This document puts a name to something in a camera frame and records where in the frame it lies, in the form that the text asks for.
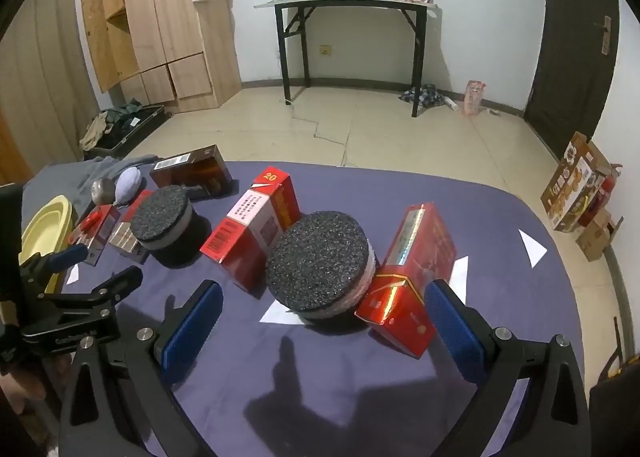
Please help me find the dark door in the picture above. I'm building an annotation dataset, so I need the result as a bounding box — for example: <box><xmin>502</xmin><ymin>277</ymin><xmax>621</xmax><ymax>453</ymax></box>
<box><xmin>524</xmin><ymin>0</ymin><xmax>620</xmax><ymax>157</ymax></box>

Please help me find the grey blanket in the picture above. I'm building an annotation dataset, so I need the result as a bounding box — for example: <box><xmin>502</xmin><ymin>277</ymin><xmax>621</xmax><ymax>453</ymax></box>
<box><xmin>22</xmin><ymin>155</ymin><xmax>158</xmax><ymax>229</ymax></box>

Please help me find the large black sponge puck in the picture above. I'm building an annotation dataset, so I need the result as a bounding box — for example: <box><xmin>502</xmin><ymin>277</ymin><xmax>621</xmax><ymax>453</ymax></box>
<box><xmin>265</xmin><ymin>211</ymin><xmax>378</xmax><ymax>330</ymax></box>

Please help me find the colourful cardboard box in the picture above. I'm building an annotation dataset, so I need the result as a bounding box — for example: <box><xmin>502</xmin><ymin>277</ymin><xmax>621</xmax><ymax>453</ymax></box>
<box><xmin>540</xmin><ymin>132</ymin><xmax>612</xmax><ymax>232</ymax></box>

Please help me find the small black sponge puck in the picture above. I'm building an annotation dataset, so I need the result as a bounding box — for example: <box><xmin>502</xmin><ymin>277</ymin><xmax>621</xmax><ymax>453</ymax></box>
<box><xmin>130</xmin><ymin>185</ymin><xmax>193</xmax><ymax>251</ymax></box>

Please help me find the person's left hand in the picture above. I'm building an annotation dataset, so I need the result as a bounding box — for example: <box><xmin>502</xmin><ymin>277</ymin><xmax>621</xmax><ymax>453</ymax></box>
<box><xmin>0</xmin><ymin>370</ymin><xmax>47</xmax><ymax>415</ymax></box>

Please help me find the silver ball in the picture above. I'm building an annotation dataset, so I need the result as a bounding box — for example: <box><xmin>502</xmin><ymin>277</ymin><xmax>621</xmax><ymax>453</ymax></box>
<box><xmin>91</xmin><ymin>178</ymin><xmax>116</xmax><ymax>206</ymax></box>

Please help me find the black folding table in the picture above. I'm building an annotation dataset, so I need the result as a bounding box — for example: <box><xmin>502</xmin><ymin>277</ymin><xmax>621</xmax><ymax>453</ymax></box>
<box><xmin>255</xmin><ymin>0</ymin><xmax>438</xmax><ymax>118</ymax></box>

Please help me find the pink snack bag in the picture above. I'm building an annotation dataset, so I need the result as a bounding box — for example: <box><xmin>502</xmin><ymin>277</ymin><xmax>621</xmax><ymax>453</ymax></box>
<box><xmin>462</xmin><ymin>80</ymin><xmax>486</xmax><ymax>116</ymax></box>

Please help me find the lavender plush toy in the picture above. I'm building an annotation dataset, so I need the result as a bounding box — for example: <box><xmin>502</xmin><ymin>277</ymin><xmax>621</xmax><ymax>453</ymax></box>
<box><xmin>114</xmin><ymin>166</ymin><xmax>142</xmax><ymax>206</ymax></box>

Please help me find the small brown carton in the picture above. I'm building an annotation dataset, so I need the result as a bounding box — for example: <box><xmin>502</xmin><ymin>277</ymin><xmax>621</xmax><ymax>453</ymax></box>
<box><xmin>576</xmin><ymin>208</ymin><xmax>624</xmax><ymax>262</ymax></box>

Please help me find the small red toy pack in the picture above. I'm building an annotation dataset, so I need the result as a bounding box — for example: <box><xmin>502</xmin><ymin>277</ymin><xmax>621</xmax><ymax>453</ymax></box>
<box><xmin>67</xmin><ymin>205</ymin><xmax>120</xmax><ymax>266</ymax></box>

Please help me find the plaid cloth on floor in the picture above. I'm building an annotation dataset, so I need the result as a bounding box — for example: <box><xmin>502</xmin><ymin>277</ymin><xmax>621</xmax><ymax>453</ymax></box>
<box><xmin>399</xmin><ymin>84</ymin><xmax>445</xmax><ymax>108</ymax></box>

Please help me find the beige curtain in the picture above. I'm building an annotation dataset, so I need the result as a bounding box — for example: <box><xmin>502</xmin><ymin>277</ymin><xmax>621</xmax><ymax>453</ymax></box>
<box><xmin>1</xmin><ymin>0</ymin><xmax>99</xmax><ymax>173</ymax></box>

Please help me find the red white cigarette box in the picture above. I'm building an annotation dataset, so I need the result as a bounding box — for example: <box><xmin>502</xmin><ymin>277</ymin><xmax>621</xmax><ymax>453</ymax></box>
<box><xmin>200</xmin><ymin>167</ymin><xmax>300</xmax><ymax>292</ymax></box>

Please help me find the shiny red long box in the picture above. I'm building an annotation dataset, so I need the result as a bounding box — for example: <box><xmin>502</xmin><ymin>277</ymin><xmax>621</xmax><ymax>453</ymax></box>
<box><xmin>355</xmin><ymin>203</ymin><xmax>457</xmax><ymax>359</ymax></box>

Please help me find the wooden wardrobe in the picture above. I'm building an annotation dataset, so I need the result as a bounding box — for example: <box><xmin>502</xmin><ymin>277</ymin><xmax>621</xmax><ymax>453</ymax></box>
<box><xmin>76</xmin><ymin>0</ymin><xmax>241</xmax><ymax>113</ymax></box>

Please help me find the dark brown box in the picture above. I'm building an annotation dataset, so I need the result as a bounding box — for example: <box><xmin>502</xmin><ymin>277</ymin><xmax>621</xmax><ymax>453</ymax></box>
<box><xmin>150</xmin><ymin>144</ymin><xmax>233</xmax><ymax>200</ymax></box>

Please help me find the brown checkered small box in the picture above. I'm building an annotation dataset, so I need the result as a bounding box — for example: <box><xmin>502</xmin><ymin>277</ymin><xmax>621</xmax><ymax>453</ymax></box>
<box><xmin>108</xmin><ymin>222</ymin><xmax>149</xmax><ymax>263</ymax></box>

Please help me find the open black suitcase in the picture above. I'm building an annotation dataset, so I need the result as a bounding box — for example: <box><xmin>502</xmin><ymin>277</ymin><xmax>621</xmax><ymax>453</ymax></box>
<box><xmin>79</xmin><ymin>99</ymin><xmax>169</xmax><ymax>160</ymax></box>

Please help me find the orange curtain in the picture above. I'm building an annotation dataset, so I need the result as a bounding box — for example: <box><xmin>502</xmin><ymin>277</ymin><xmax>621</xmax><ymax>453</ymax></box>
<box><xmin>0</xmin><ymin>115</ymin><xmax>32</xmax><ymax>184</ymax></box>

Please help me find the yellow plastic basin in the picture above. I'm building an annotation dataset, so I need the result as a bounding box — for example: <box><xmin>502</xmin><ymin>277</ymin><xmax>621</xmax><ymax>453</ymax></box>
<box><xmin>18</xmin><ymin>195</ymin><xmax>74</xmax><ymax>293</ymax></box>

